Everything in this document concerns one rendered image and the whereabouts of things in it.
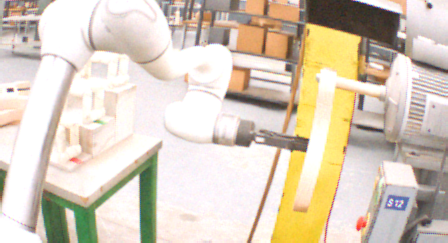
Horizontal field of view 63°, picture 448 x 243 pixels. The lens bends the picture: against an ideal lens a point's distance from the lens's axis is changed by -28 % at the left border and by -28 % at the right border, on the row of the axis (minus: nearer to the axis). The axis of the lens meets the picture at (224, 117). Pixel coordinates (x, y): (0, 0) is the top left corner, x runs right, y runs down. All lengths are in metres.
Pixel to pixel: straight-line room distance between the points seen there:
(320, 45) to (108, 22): 1.41
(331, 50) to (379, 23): 0.77
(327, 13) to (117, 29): 0.73
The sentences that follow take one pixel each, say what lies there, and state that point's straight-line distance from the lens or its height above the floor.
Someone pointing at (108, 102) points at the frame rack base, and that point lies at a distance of 1.50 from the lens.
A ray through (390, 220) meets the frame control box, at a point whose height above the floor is 1.03.
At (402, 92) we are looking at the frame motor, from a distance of 1.14.
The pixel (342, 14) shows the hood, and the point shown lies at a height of 1.44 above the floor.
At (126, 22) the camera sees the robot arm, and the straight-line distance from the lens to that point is 0.84.
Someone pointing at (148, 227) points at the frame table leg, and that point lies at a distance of 1.71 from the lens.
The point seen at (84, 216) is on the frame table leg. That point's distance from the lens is 1.19.
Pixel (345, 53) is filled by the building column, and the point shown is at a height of 1.26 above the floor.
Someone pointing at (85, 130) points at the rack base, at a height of 1.01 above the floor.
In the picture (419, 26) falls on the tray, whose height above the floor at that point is 1.48.
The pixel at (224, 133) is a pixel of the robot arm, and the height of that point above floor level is 1.05.
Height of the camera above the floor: 1.45
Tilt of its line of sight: 15 degrees down
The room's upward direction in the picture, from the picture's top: 7 degrees clockwise
